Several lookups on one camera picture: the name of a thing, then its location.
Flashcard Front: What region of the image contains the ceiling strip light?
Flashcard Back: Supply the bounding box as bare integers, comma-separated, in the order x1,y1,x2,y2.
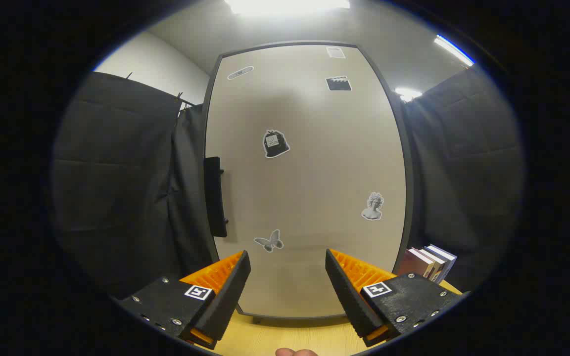
433,35,475,67

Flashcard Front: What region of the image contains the black backdrop cloth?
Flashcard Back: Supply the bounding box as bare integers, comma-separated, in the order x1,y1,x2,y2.
52,64,525,298

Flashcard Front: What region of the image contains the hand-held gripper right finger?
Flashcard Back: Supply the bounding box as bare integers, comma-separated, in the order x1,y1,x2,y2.
325,248,470,348

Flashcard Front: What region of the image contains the black door handle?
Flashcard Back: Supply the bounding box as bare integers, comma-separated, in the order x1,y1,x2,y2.
204,156,228,238

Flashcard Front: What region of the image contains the small ceiling light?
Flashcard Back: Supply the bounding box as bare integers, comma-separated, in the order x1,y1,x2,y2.
395,88,423,103

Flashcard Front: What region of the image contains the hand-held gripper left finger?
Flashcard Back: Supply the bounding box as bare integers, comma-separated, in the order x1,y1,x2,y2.
119,250,252,350

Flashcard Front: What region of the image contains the large ceiling light panel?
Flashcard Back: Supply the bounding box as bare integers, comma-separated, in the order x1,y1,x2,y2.
224,0,351,16

